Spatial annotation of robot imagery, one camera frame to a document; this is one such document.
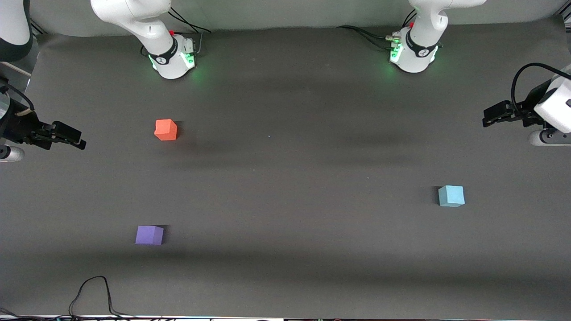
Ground black left arm base cable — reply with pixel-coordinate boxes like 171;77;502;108
336;25;398;50

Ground orange foam block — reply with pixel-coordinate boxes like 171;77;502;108
154;119;178;141

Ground dark grey table mat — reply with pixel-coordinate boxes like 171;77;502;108
0;18;571;318

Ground light blue foam block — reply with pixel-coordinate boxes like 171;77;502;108
438;185;465;208

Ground purple foam block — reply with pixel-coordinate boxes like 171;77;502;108
135;225;164;246

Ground black arm base cable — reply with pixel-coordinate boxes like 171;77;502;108
336;25;398;50
166;6;212;57

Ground black right arm wrist cable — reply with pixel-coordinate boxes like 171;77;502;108
0;82;35;112

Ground black right arm base cable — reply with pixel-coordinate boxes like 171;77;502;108
166;6;212;57

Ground black looped table cable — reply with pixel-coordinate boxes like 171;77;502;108
68;276;134;320

